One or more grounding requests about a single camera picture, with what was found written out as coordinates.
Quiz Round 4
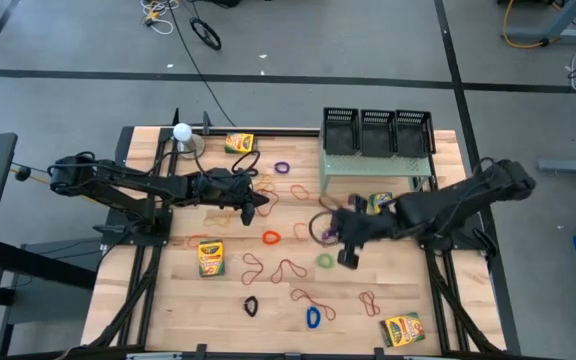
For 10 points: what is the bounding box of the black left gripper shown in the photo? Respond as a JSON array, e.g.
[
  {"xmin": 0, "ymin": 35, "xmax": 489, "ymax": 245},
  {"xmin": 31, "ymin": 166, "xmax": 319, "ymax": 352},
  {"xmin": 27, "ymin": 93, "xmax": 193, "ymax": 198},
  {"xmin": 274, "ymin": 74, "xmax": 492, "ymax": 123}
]
[{"xmin": 195, "ymin": 167, "xmax": 271, "ymax": 228}]

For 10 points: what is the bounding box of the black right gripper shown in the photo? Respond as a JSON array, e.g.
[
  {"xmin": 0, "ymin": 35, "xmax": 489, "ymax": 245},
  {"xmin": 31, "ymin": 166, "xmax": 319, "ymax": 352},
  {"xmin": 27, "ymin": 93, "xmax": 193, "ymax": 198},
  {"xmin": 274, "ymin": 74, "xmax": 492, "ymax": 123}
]
[{"xmin": 323, "ymin": 194, "xmax": 400, "ymax": 271}]

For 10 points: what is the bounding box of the yellow green crayon box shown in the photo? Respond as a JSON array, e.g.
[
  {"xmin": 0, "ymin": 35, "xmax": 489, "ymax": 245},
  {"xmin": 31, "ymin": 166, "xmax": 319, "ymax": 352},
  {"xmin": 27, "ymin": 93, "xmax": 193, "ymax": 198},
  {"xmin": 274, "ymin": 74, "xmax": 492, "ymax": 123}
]
[
  {"xmin": 367, "ymin": 191, "xmax": 394, "ymax": 215},
  {"xmin": 197, "ymin": 239, "xmax": 226, "ymax": 278},
  {"xmin": 379, "ymin": 312, "xmax": 426, "ymax": 349},
  {"xmin": 223, "ymin": 131, "xmax": 257, "ymax": 155}
]

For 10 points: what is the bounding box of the red rubber band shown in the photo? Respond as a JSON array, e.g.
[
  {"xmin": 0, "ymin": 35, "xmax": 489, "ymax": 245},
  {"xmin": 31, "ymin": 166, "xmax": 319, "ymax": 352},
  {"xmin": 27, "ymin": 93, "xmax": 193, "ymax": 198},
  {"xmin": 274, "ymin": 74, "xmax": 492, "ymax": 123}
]
[
  {"xmin": 358, "ymin": 290, "xmax": 382, "ymax": 318},
  {"xmin": 240, "ymin": 252, "xmax": 265, "ymax": 287},
  {"xmin": 289, "ymin": 288, "xmax": 338, "ymax": 322},
  {"xmin": 269, "ymin": 258, "xmax": 309, "ymax": 285}
]

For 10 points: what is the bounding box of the black plastic mesh basket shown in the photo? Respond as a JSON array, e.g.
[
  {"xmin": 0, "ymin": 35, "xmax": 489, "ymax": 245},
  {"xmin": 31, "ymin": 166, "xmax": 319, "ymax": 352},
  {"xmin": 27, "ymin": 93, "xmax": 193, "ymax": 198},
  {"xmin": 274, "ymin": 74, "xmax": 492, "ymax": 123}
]
[
  {"xmin": 395, "ymin": 109, "xmax": 438, "ymax": 159},
  {"xmin": 359, "ymin": 109, "xmax": 398, "ymax": 159},
  {"xmin": 322, "ymin": 107, "xmax": 361, "ymax": 156}
]

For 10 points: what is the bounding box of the grey desk leg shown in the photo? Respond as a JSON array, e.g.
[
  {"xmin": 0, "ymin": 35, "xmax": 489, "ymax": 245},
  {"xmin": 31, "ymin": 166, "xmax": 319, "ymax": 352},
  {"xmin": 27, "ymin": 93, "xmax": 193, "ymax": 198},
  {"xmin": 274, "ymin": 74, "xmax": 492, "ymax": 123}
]
[{"xmin": 497, "ymin": 0, "xmax": 576, "ymax": 45}]

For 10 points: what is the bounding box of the sage green perforated metal riser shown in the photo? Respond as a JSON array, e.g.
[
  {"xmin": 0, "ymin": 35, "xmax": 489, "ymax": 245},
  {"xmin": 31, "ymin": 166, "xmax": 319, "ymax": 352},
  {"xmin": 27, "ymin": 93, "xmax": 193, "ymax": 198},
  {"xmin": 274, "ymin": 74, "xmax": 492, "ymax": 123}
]
[{"xmin": 319, "ymin": 119, "xmax": 437, "ymax": 195}]

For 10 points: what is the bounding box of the white globe lamp wooden base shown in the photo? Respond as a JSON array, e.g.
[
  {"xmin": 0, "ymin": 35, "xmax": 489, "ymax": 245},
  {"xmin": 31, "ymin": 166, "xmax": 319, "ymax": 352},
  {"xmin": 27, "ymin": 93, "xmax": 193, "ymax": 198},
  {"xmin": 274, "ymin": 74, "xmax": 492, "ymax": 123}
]
[{"xmin": 172, "ymin": 122, "xmax": 206, "ymax": 161}]

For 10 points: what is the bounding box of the black wheel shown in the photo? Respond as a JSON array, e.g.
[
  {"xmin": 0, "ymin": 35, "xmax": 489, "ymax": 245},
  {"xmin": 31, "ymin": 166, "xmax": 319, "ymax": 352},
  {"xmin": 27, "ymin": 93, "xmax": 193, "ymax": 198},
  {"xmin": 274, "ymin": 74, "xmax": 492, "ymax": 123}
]
[{"xmin": 189, "ymin": 17, "xmax": 223, "ymax": 52}]

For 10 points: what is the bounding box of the grey stand foot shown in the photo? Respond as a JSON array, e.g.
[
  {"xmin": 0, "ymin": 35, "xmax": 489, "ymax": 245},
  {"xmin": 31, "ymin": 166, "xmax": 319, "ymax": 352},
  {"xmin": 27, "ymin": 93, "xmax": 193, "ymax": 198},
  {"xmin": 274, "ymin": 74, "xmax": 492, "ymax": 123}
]
[{"xmin": 536, "ymin": 158, "xmax": 576, "ymax": 177}]

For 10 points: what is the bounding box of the black right camera cable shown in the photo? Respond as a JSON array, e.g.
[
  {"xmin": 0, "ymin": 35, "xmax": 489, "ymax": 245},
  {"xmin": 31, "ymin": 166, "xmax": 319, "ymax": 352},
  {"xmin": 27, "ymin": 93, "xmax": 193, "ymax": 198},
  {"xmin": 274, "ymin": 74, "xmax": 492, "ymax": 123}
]
[{"xmin": 309, "ymin": 196, "xmax": 344, "ymax": 247}]

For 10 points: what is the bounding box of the black camera cable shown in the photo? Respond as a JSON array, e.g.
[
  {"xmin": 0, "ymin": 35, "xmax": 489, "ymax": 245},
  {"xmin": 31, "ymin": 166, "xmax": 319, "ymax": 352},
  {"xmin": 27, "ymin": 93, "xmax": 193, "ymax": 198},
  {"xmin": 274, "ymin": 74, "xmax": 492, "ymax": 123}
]
[
  {"xmin": 231, "ymin": 148, "xmax": 262, "ymax": 177},
  {"xmin": 309, "ymin": 196, "xmax": 344, "ymax": 247}
]

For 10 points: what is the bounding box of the black left camera cable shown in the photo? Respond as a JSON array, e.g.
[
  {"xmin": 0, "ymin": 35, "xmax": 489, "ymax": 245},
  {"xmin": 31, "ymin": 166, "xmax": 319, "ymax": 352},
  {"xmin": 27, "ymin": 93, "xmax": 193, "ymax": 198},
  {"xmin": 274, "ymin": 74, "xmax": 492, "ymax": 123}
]
[{"xmin": 231, "ymin": 148, "xmax": 262, "ymax": 177}]

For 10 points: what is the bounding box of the black floor cable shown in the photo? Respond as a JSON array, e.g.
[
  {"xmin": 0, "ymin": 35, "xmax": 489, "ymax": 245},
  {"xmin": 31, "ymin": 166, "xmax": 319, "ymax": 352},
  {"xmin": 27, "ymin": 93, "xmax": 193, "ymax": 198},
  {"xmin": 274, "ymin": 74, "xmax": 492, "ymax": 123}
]
[{"xmin": 166, "ymin": 0, "xmax": 238, "ymax": 127}]

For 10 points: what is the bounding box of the white cable bundle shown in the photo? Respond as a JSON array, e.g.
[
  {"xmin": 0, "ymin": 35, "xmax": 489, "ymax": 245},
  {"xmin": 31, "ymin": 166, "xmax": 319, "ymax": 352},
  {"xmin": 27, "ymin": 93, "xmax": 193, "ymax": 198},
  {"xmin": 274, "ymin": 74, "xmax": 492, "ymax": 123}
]
[{"xmin": 140, "ymin": 0, "xmax": 182, "ymax": 36}]

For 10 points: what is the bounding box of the yellow cord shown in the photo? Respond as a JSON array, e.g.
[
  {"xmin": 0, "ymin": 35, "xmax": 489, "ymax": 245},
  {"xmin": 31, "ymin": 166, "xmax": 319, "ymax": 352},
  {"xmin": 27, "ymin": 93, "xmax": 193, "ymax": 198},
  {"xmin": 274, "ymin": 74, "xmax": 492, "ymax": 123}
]
[{"xmin": 10, "ymin": 167, "xmax": 102, "ymax": 204}]

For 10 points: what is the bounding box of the yellow floor cable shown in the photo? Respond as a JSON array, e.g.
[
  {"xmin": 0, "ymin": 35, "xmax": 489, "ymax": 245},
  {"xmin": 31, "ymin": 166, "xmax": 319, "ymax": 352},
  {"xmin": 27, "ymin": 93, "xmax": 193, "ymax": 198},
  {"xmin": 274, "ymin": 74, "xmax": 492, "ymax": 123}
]
[{"xmin": 501, "ymin": 0, "xmax": 552, "ymax": 50}]

